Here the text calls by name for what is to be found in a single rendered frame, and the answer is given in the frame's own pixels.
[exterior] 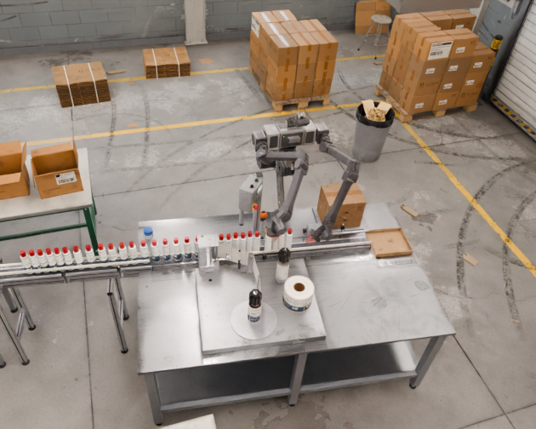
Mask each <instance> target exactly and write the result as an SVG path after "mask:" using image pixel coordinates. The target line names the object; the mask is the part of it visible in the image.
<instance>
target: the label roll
mask: <svg viewBox="0 0 536 429"><path fill-rule="evenodd" d="M313 293H314V285H313V283H312V281H311V280H310V279H309V278H307V277H303V276H292V277H290V278H289V279H287V281H286V282H285V284H284V290H283V297H282V302H283V304H284V305H285V307H286V308H287V309H289V310H290V311H291V312H304V311H306V310H308V309H309V308H310V306H311V302H312V297H313Z"/></svg>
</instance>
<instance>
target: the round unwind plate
mask: <svg viewBox="0 0 536 429"><path fill-rule="evenodd" d="M247 317H248V300H247V301H244V302H243V303H241V304H239V305H238V306H236V307H235V308H234V310H233V311H232V313H231V327H232V328H233V329H234V331H235V332H236V333H237V334H238V335H240V336H241V337H243V338H245V339H249V340H260V339H263V338H265V337H267V336H268V335H270V334H271V333H272V332H273V331H274V329H275V328H276V326H277V315H276V313H275V311H274V310H273V309H272V308H271V307H270V306H269V305H268V304H266V303H264V302H262V307H261V317H260V322H259V323H258V324H255V325H253V324H250V323H249V322H248V320H247Z"/></svg>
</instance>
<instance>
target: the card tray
mask: <svg viewBox="0 0 536 429"><path fill-rule="evenodd" d="M365 234H366V237H367V238H368V241H371V243H370V245H371V248H372V251H373V253H374V256H375V258H377V257H386V256H395V255H411V254H412V253H413V249H412V247H411V245H410V243H409V241H408V239H407V237H406V235H405V233H404V231H403V229H402V228H401V227H392V228H382V229H372V230H369V232H365Z"/></svg>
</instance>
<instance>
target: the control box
mask: <svg viewBox="0 0 536 429"><path fill-rule="evenodd" d="M255 179H256V176H254V175H250V176H249V177H248V178H247V179H246V180H245V181H244V183H243V184H242V185H241V187H240V188H239V207H238V208H239V209H241V210H243V211H246V212H249V213H252V212H253V210H254V205H256V204H258V203H259V201H260V200H261V197H262V194H261V195H260V196H259V198H258V199H257V201H256V197H257V196H258V195H257V188H258V187H259V185H260V184H261V183H262V182H263V180H262V179H261V178H259V180H258V181H259V182H258V183H256V182H254V181H255ZM252 184H253V185H254V188H253V189H251V188H250V185H252ZM262 185H263V183H262Z"/></svg>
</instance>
